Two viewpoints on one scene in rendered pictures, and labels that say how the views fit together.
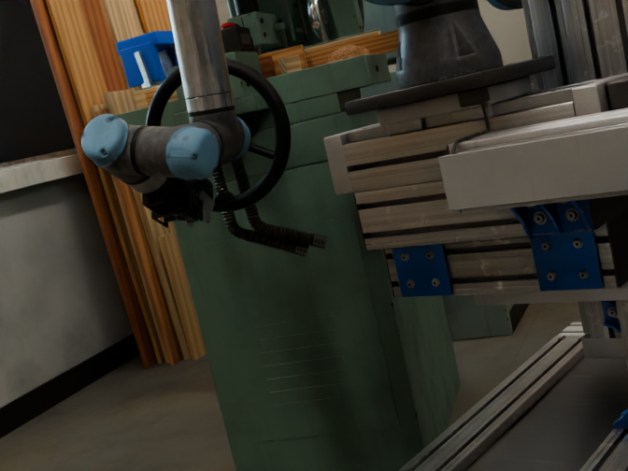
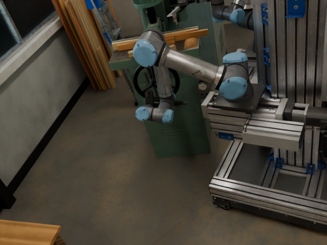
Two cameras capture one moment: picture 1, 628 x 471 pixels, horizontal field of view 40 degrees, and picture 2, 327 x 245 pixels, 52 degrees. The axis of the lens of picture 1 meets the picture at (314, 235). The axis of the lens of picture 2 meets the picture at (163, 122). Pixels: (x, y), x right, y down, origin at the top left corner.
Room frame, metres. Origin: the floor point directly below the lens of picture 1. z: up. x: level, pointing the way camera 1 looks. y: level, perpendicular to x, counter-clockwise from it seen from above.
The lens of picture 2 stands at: (-0.16, 0.23, 1.84)
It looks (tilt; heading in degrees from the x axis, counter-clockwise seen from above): 37 degrees down; 358
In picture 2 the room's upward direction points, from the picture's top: 16 degrees counter-clockwise
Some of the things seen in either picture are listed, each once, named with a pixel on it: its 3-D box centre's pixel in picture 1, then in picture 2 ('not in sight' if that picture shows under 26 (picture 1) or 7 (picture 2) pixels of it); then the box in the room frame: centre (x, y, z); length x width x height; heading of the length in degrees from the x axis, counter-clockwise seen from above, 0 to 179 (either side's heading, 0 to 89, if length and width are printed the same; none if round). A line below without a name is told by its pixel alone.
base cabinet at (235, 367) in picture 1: (330, 301); (176, 98); (2.08, 0.00, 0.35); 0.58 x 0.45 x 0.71; 162
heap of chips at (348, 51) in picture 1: (348, 52); (190, 42); (1.82, -0.15, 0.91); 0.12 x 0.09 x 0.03; 162
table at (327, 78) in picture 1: (239, 100); (154, 55); (1.88, 0.09, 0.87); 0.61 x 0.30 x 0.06; 72
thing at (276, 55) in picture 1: (257, 69); (157, 42); (1.93, 0.04, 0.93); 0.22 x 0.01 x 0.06; 72
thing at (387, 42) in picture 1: (272, 71); (161, 40); (1.96, 0.01, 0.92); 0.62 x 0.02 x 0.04; 72
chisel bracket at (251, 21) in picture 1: (257, 35); (155, 27); (1.99, 0.02, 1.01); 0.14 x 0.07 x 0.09; 162
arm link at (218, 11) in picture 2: not in sight; (220, 11); (1.66, -0.32, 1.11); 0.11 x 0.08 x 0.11; 21
